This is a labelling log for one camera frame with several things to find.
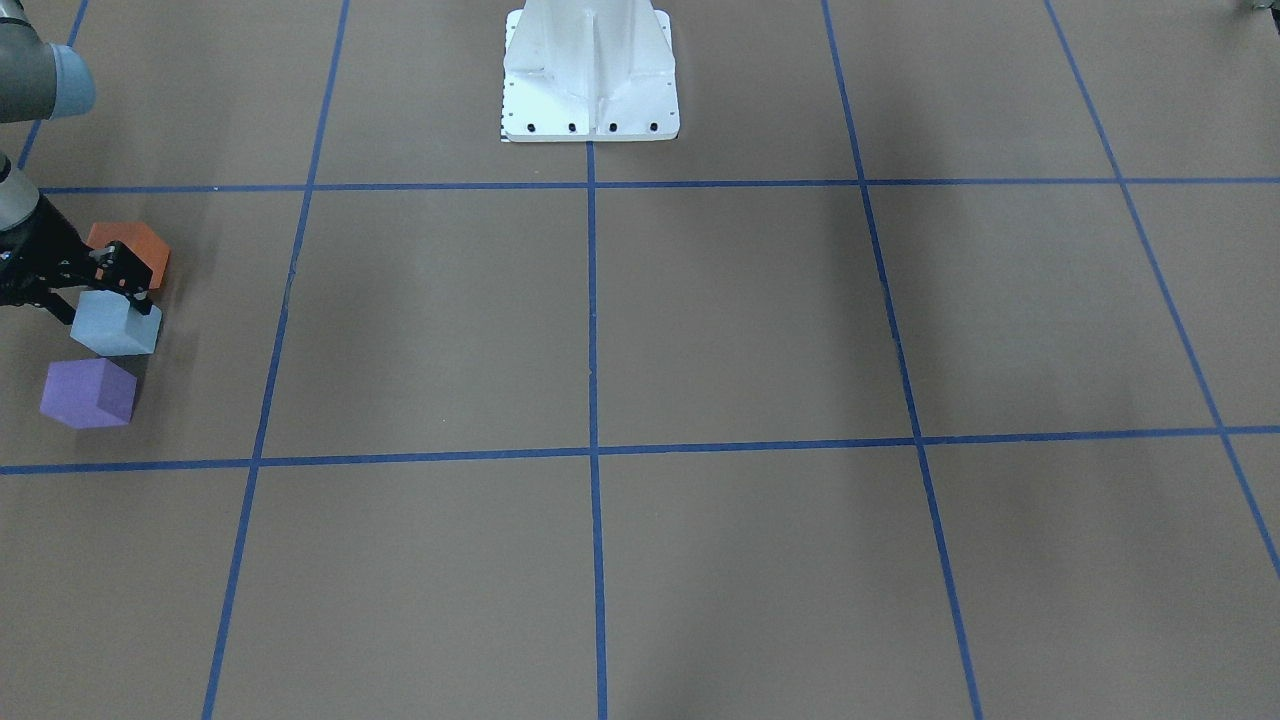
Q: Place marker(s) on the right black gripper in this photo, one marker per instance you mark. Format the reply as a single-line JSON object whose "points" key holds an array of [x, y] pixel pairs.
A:
{"points": [[38, 268]]}

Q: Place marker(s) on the light blue foam block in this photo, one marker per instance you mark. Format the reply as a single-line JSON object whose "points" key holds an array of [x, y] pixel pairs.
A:
{"points": [[108, 325]]}

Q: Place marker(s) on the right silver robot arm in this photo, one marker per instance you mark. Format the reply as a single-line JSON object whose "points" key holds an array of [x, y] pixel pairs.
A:
{"points": [[39, 81]]}

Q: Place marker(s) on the orange foam block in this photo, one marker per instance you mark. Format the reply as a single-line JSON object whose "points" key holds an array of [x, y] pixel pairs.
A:
{"points": [[140, 239]]}

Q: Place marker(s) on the purple foam block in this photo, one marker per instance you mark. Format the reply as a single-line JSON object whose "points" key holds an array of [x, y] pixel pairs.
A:
{"points": [[89, 393]]}

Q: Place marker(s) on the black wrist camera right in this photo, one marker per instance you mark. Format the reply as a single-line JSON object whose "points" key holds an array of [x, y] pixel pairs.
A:
{"points": [[117, 269]]}

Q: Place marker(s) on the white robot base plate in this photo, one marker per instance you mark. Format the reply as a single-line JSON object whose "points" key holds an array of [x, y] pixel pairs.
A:
{"points": [[589, 71]]}

